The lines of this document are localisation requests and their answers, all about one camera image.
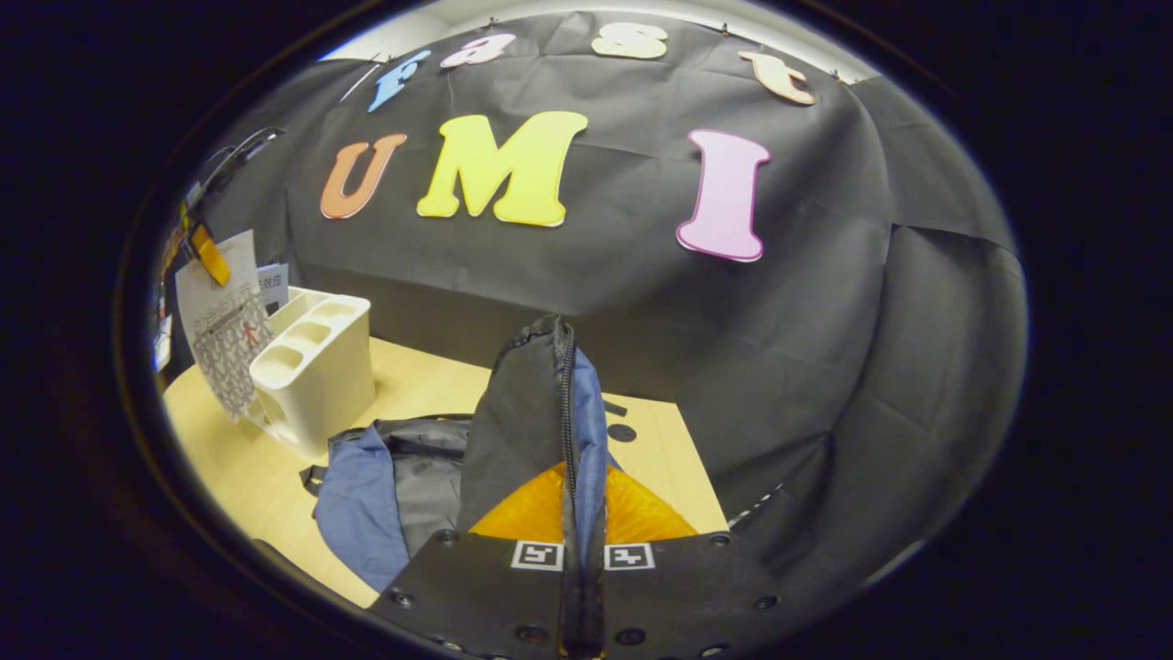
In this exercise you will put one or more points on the white book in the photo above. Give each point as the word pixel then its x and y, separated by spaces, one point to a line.
pixel 229 348

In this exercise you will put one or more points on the black round sticker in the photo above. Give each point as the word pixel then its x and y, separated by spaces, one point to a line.
pixel 621 433

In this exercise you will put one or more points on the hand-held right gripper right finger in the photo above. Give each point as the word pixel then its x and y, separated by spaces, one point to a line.
pixel 678 596

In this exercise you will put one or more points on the black backdrop cloth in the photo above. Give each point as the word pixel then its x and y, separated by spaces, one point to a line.
pixel 825 321

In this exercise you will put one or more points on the cream plastic bookshelf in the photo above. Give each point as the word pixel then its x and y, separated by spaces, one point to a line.
pixel 316 385

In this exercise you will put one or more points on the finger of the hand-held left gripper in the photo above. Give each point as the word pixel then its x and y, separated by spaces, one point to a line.
pixel 211 257

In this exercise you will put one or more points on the blue schoolbag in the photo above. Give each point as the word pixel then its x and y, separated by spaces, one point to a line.
pixel 513 412

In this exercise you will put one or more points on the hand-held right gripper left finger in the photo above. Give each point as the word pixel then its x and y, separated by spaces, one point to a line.
pixel 476 596

